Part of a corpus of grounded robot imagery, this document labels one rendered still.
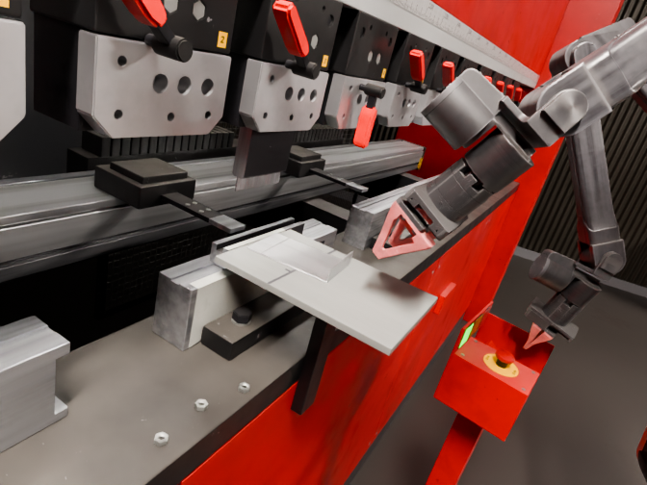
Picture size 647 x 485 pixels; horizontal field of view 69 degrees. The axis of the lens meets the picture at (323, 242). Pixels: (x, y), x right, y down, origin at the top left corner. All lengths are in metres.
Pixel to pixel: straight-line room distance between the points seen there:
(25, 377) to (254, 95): 0.36
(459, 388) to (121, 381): 0.68
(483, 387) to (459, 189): 0.57
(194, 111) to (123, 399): 0.33
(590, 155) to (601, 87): 0.46
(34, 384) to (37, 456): 0.07
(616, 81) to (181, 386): 0.58
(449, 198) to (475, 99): 0.11
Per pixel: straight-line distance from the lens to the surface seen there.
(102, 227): 0.83
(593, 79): 0.56
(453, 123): 0.53
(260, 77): 0.55
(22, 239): 0.77
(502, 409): 1.04
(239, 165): 0.64
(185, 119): 0.48
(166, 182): 0.82
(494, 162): 0.54
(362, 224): 1.09
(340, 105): 0.73
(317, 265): 0.67
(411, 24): 0.91
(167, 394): 0.61
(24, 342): 0.53
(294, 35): 0.53
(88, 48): 0.42
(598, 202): 1.03
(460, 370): 1.04
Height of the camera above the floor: 1.29
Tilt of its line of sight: 22 degrees down
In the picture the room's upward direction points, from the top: 15 degrees clockwise
